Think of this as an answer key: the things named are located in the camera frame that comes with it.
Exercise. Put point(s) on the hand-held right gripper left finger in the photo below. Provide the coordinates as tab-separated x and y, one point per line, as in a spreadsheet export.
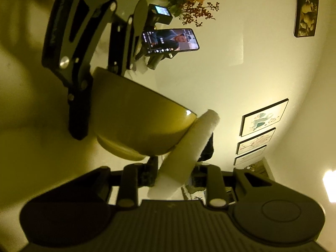
152	170

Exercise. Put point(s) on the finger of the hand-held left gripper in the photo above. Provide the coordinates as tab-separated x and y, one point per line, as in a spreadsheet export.
78	110
119	47

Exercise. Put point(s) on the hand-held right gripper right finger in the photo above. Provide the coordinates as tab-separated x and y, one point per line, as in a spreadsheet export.
214	183

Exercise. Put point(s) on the white sponge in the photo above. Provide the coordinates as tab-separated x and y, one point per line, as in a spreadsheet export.
183	157

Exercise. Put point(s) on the phone stand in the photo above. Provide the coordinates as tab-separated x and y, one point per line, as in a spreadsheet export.
157	60

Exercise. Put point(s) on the smartphone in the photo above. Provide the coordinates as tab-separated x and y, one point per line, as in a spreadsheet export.
170	42

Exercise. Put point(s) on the small black screen device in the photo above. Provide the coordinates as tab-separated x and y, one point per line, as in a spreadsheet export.
160	14

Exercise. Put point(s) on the dried flower bouquet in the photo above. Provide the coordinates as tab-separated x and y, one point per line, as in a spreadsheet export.
194	8

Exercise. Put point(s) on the framed food picture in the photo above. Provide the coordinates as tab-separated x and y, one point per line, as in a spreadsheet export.
305	15

